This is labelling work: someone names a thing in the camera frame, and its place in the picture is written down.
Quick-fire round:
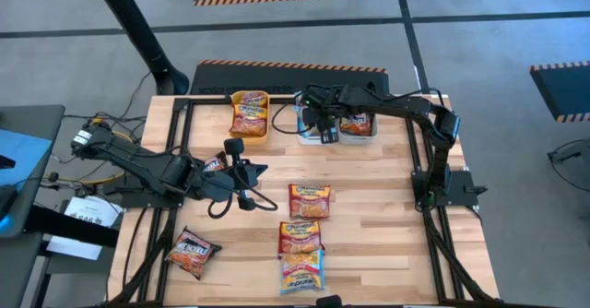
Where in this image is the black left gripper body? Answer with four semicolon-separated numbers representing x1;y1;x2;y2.
202;153;269;203

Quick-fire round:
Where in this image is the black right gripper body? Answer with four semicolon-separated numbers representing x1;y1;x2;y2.
299;84;351;132

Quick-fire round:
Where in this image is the red Maruchan ramen pack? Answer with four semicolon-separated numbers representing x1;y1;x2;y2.
277;219;325;256
230;103;269;137
288;183;332;220
238;90;270;110

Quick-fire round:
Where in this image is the white plastic bin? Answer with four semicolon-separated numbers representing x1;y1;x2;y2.
293;89;337;146

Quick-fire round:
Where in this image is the orange plastic bin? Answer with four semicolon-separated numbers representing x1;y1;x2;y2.
229;89;272;147

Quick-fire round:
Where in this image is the grey plastic bin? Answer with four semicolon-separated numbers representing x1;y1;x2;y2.
337;90;383;146

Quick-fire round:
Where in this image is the printed white paper sheet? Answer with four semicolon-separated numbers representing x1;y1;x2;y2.
62;195;124;229

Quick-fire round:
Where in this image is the plain white paper sheet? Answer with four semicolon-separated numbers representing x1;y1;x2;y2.
45;236;103;262

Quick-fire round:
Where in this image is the black desk crossbar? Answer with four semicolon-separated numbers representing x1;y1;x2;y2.
25;205;120;249

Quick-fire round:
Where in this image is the grey desk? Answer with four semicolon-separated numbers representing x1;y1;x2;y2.
0;103;65;308

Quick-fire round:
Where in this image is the black computer mouse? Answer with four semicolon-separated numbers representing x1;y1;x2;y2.
0;184;18;224

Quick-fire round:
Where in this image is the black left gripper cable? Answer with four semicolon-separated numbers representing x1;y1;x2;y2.
206;178;280;220

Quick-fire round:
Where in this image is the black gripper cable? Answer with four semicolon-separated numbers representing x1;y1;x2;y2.
270;102;305;136
206;178;280;220

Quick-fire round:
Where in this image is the black metal rig frame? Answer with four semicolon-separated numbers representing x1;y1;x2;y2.
94;93;508;308

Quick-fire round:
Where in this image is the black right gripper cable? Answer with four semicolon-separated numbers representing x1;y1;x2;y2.
270;102;305;136

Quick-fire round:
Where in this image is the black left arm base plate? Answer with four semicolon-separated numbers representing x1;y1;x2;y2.
103;173;188;210

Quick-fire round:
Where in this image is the yellow power cable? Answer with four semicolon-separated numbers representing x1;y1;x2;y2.
43;116;137;187

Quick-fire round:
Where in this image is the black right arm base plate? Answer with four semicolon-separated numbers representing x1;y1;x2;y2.
411;169;489;207

